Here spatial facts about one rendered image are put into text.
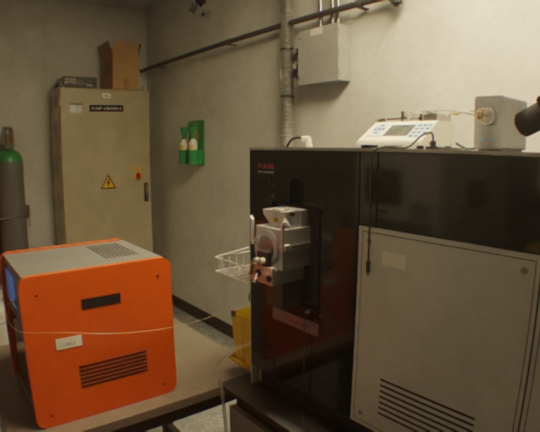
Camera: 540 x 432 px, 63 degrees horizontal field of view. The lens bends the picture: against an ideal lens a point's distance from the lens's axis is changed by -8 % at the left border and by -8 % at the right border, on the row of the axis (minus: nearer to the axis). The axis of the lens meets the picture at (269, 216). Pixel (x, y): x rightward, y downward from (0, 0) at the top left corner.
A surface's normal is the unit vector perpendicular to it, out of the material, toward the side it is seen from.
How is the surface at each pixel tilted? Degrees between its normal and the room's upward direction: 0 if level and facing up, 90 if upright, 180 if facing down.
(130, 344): 90
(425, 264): 90
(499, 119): 90
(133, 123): 90
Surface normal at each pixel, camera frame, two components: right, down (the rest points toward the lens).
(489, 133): -0.78, 0.09
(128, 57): 0.62, 0.12
